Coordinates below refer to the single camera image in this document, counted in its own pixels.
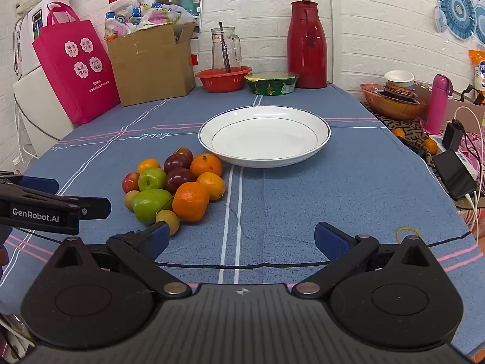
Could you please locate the green instant noodle bowl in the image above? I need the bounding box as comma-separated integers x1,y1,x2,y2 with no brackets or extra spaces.
244,72,300,96

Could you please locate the red plastic basket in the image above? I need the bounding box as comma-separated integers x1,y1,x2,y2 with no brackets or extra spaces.
195,66,253,93

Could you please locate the glass pitcher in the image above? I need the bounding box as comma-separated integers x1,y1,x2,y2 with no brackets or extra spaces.
211,26,242,73

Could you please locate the red thermos jug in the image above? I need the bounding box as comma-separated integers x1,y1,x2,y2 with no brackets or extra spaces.
287,0,328,89

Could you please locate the white appliance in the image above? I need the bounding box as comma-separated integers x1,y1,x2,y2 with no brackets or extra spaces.
13,0,73,149

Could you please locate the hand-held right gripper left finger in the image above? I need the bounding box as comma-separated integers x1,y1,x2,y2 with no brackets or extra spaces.
50,221,192,297

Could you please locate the black phone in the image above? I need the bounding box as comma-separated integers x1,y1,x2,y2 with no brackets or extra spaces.
433,150,479,200

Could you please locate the dark patterned bowl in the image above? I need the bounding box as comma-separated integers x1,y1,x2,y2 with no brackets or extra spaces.
381,84,418,103

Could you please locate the pink thermos bottle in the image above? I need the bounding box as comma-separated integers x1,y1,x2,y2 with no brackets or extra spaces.
423,74,453,135

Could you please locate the brown cardboard box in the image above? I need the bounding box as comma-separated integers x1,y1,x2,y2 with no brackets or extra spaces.
106,22,197,107

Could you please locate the brown patterned cloth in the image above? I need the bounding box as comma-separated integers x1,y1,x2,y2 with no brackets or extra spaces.
360,100,455,183

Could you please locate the blue paper fan decoration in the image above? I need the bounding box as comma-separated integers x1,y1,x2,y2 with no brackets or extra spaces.
434,0,485,46

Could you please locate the black charger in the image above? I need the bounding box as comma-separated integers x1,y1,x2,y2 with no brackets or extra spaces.
441,119,466,152

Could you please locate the amber glass bowl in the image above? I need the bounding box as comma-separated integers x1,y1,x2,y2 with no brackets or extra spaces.
360,83,430,121

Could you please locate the open cardboard box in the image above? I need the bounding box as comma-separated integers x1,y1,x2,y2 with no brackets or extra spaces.
413,83,485,130

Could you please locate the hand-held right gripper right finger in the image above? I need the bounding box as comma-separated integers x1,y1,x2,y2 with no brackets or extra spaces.
292,221,437,297

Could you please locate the floral cloth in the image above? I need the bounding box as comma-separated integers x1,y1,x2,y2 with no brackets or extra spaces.
104,2,197,42

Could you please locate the pink tote bag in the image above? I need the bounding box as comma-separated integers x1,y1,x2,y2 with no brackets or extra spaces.
32,1,121,125

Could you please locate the orange snack bag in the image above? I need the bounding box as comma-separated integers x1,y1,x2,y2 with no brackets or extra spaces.
468,49,485,92

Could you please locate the blue striped tablecloth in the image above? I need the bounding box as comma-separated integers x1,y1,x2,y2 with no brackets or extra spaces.
0,81,485,357

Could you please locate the large orange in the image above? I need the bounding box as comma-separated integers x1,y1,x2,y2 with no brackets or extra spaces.
172,182,210,223

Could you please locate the white cable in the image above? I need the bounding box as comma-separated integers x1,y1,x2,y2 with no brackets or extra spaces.
453,105,485,233

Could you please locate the thin black cable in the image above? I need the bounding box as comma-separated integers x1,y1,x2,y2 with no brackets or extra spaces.
8,227,472,271

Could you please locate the large green apple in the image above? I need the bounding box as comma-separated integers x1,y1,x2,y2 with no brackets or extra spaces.
132,189,174,224

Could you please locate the yellow rubber band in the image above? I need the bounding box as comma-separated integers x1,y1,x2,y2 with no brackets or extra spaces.
396,227,424,241

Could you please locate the dark long utensil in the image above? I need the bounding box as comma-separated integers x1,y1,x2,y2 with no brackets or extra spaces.
219,22,232,73

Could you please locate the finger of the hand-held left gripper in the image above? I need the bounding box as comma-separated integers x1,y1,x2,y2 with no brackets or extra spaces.
57,196,112,221
0,170,60,198

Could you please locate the white plate with blue rim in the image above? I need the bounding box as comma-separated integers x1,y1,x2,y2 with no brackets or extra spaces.
198,105,331,168

